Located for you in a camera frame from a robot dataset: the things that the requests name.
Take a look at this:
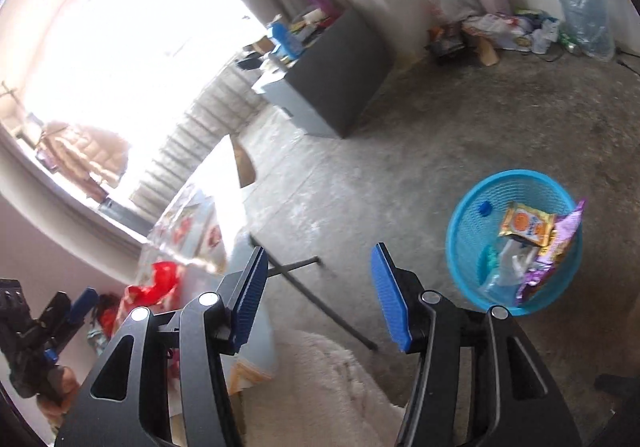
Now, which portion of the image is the white glove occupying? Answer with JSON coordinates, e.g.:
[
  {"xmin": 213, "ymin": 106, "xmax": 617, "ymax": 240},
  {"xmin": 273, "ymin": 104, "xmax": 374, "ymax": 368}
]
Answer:
[{"xmin": 492, "ymin": 239, "xmax": 538, "ymax": 288}]

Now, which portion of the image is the black table leg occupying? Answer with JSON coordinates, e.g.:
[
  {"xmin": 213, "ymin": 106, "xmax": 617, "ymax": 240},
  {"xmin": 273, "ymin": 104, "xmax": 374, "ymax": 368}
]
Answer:
[{"xmin": 250, "ymin": 234, "xmax": 378, "ymax": 353}]

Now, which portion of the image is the blue bottle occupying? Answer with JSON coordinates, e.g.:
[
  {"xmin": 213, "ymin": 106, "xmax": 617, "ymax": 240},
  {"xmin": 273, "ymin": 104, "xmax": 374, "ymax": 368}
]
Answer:
[{"xmin": 267, "ymin": 23, "xmax": 303, "ymax": 58}]

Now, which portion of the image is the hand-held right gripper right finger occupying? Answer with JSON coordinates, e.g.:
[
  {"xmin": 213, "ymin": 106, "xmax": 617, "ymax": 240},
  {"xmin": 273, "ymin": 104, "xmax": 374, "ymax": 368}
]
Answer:
[{"xmin": 370, "ymin": 242, "xmax": 583, "ymax": 447}]

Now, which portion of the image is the beige plush blanket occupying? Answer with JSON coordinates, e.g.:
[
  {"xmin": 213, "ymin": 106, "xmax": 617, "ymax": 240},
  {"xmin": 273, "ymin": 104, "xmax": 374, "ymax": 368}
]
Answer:
[{"xmin": 270, "ymin": 329, "xmax": 408, "ymax": 447}]

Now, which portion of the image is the purple snack bag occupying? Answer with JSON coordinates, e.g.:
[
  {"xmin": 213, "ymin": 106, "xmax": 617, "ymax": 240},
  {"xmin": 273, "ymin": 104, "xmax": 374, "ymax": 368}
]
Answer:
[{"xmin": 514, "ymin": 198, "xmax": 587, "ymax": 308}]

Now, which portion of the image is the orange snack packet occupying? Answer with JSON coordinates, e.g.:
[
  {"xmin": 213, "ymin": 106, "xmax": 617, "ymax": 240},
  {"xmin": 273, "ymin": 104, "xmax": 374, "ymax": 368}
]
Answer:
[{"xmin": 499, "ymin": 202, "xmax": 557, "ymax": 248}]

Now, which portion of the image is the red plastic bag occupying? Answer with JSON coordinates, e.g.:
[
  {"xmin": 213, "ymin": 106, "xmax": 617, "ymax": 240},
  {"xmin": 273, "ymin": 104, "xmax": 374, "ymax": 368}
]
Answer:
[{"xmin": 127, "ymin": 262, "xmax": 186, "ymax": 308}]

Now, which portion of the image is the blue mesh wastebasket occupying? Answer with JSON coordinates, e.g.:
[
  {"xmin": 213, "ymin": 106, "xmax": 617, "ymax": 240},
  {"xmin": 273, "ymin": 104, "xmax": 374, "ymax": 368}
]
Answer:
[{"xmin": 445, "ymin": 169, "xmax": 583, "ymax": 318}]

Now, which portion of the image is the brown cardboard piece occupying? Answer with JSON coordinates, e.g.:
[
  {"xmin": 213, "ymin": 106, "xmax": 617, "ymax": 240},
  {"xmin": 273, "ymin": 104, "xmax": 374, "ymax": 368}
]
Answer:
[{"xmin": 472, "ymin": 34, "xmax": 501, "ymax": 68}]

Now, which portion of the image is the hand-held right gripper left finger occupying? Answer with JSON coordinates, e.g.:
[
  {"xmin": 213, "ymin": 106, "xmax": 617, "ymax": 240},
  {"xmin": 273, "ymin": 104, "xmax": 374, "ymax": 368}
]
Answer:
[{"xmin": 52, "ymin": 246, "xmax": 271, "ymax": 447}]

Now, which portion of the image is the hanging beige jacket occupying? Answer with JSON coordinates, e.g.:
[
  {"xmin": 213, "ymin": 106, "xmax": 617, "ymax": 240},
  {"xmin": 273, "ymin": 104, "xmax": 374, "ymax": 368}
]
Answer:
[{"xmin": 37, "ymin": 122, "xmax": 131, "ymax": 200}]

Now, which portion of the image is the clear water bottle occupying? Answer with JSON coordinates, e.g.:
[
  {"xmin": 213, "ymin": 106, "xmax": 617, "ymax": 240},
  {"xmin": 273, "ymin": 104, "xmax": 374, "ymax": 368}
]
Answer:
[{"xmin": 477, "ymin": 201, "xmax": 521, "ymax": 305}]

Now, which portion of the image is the grey cabinet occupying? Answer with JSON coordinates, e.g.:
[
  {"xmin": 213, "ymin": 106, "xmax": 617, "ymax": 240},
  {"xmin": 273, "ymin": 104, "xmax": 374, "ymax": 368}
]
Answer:
[{"xmin": 251, "ymin": 7, "xmax": 396, "ymax": 140}]

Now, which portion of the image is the large water jug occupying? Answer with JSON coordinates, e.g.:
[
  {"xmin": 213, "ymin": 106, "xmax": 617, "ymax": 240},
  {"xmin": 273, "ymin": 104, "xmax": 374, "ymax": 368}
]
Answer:
[{"xmin": 549, "ymin": 0, "xmax": 616, "ymax": 62}]

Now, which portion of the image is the dark box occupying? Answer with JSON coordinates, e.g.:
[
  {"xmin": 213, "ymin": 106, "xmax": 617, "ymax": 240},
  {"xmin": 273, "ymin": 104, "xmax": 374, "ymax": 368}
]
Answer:
[{"xmin": 427, "ymin": 22, "xmax": 466, "ymax": 62}]

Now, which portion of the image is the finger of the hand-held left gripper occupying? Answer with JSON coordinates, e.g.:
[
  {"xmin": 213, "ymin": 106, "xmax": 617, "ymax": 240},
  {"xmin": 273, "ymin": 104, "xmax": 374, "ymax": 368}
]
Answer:
[
  {"xmin": 67, "ymin": 288, "xmax": 99, "ymax": 333},
  {"xmin": 42, "ymin": 292, "xmax": 71, "ymax": 328}
]

